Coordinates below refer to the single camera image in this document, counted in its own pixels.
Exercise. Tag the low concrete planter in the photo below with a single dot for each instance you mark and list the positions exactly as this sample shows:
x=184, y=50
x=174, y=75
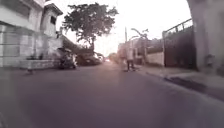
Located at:
x=38, y=64

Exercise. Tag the pole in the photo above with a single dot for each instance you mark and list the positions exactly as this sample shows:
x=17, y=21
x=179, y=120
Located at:
x=126, y=38

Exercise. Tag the pale wall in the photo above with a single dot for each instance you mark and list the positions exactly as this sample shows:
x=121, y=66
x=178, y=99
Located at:
x=155, y=58

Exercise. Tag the parked dark car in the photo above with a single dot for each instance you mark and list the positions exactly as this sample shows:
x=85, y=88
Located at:
x=87, y=59

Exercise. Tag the grey concrete sidewalk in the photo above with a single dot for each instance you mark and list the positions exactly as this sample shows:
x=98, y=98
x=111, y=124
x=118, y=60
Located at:
x=186, y=80

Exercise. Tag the parked motorcycle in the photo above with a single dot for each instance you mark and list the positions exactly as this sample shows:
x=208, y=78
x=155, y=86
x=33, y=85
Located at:
x=67, y=59

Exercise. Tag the grey asphalt road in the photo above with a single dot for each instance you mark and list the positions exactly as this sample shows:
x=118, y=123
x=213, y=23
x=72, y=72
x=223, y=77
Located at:
x=106, y=100

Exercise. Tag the dark metal gate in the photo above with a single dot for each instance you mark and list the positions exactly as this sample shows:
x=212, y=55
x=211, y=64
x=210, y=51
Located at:
x=180, y=48

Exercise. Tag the grey concrete pillar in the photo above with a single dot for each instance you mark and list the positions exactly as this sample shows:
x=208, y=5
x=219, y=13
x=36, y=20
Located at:
x=208, y=33

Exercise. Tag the large dark tree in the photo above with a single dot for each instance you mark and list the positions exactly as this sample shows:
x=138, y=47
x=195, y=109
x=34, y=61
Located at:
x=89, y=21

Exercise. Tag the person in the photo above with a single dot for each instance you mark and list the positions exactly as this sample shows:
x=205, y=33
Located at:
x=130, y=57

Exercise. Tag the pale grey building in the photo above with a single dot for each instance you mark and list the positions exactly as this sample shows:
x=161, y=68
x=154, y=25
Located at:
x=23, y=33

